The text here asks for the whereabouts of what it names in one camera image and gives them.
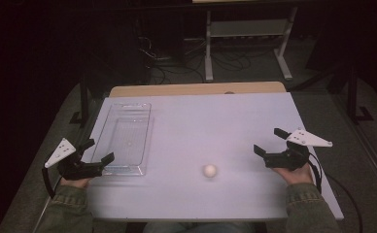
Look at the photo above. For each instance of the white metal desk frame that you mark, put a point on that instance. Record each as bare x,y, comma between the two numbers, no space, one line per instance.
248,28

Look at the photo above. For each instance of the clear plastic container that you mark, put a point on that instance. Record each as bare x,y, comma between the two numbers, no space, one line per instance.
128,139

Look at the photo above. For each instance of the person's right hand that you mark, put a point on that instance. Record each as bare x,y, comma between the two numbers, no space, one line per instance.
298,176

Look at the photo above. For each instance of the white ball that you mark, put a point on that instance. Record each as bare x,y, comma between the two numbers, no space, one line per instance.
210,170

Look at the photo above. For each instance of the person's left hand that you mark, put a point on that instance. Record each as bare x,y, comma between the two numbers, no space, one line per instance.
76,183

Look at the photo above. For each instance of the black metal stand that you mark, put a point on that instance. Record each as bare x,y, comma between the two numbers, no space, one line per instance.
353,97
84,97

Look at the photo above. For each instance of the wooden table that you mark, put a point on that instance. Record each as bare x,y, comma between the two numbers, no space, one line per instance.
177,89

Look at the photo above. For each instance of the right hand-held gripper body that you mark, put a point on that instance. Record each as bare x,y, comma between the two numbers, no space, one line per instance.
290,160

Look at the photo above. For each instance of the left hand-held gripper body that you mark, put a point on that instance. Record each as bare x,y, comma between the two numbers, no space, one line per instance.
79,170

